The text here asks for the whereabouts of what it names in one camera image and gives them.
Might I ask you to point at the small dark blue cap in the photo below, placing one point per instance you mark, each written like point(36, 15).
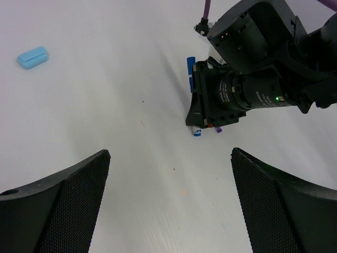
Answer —
point(190, 62)

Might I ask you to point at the light blue pen cap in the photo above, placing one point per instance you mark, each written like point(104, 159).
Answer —
point(32, 58)

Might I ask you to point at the white marker pen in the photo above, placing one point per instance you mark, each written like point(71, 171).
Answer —
point(196, 131)

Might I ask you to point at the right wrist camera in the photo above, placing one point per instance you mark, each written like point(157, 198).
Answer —
point(202, 27)

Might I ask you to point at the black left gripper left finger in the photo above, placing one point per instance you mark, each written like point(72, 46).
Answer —
point(57, 213)

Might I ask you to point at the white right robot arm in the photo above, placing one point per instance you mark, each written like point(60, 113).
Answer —
point(265, 59)

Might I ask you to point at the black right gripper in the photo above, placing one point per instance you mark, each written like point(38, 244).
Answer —
point(211, 110)

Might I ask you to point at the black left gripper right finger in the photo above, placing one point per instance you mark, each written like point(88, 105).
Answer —
point(282, 212)

